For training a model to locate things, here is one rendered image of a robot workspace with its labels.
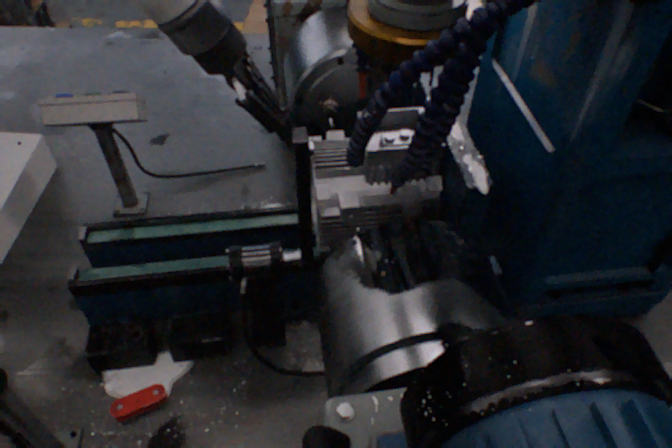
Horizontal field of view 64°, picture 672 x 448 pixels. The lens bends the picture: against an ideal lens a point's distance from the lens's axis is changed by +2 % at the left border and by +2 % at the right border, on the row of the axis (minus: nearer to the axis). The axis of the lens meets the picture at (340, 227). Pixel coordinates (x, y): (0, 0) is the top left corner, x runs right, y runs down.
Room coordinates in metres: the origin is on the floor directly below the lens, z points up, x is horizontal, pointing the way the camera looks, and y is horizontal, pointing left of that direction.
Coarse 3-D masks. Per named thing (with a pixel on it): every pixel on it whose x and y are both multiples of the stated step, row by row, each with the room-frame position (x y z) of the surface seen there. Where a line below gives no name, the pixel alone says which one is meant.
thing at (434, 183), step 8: (432, 176) 0.63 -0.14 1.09; (440, 176) 0.63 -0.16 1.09; (328, 184) 0.61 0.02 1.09; (432, 184) 0.62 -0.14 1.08; (440, 184) 0.62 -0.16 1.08; (320, 192) 0.60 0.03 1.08; (328, 192) 0.60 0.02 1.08; (320, 200) 0.59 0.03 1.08; (328, 200) 0.59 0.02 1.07; (320, 248) 0.59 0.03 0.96; (328, 248) 0.59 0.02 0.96
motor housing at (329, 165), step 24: (336, 144) 0.69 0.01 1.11; (312, 168) 0.74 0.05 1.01; (336, 168) 0.63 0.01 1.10; (360, 168) 0.64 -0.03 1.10; (312, 192) 0.72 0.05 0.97; (336, 192) 0.61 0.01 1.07; (360, 192) 0.62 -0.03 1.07; (384, 192) 0.62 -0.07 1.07; (432, 192) 0.63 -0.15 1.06; (336, 216) 0.59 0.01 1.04; (360, 216) 0.59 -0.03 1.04; (384, 216) 0.59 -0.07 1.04; (432, 216) 0.60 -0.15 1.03; (336, 240) 0.58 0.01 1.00
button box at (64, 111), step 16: (64, 96) 0.84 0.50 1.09; (80, 96) 0.84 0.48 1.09; (96, 96) 0.84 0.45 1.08; (112, 96) 0.85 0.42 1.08; (128, 96) 0.85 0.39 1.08; (48, 112) 0.81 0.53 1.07; (64, 112) 0.82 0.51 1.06; (80, 112) 0.82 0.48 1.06; (96, 112) 0.82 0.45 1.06; (112, 112) 0.83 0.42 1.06; (128, 112) 0.83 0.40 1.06; (144, 112) 0.87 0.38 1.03
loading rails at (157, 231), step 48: (96, 240) 0.64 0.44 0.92; (144, 240) 0.65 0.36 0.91; (192, 240) 0.66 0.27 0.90; (240, 240) 0.67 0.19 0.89; (288, 240) 0.69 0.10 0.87; (96, 288) 0.53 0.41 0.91; (144, 288) 0.54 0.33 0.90; (192, 288) 0.56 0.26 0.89; (240, 288) 0.57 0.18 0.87; (288, 288) 0.58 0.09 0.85
